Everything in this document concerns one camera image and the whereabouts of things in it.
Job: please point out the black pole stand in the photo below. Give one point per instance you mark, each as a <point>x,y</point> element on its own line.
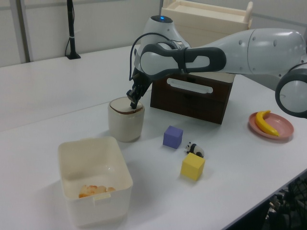
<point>71,36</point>

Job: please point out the purple cube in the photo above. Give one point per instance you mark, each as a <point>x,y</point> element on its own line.
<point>172,139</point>

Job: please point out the dark wooden drawer box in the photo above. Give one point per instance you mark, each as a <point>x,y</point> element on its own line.
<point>192,105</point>

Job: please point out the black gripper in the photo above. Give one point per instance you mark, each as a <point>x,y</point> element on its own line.
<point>141,83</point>

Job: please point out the yellow cube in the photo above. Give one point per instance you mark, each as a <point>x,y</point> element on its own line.
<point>192,167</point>

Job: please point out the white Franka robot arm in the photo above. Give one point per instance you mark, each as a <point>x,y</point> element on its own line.
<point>263,52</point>

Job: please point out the panda figurine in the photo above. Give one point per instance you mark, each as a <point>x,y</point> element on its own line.
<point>197,149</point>

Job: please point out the white open plastic bin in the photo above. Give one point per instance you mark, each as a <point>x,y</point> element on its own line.
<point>96,208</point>

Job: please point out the beige trash can lid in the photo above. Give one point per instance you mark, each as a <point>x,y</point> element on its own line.
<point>121,104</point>

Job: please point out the small beige trash can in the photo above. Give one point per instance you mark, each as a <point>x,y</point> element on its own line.
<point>124,127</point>

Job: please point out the yellow banana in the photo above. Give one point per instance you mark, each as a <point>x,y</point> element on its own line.
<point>262,123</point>

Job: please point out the black chair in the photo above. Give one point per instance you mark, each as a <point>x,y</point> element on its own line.
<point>292,206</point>

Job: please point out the pink plate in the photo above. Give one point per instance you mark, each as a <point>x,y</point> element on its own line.
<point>284,125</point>

